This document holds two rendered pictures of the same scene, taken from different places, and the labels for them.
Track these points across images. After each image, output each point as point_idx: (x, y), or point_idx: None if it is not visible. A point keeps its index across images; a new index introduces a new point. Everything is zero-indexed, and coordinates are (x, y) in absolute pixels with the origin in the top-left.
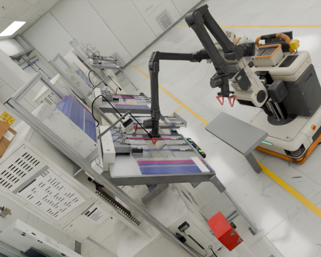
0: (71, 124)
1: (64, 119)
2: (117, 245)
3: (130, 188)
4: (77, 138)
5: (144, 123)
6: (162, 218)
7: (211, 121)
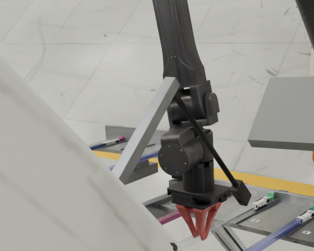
0: (114, 206)
1: (44, 151)
2: None
3: None
4: None
5: (178, 148)
6: None
7: (259, 114)
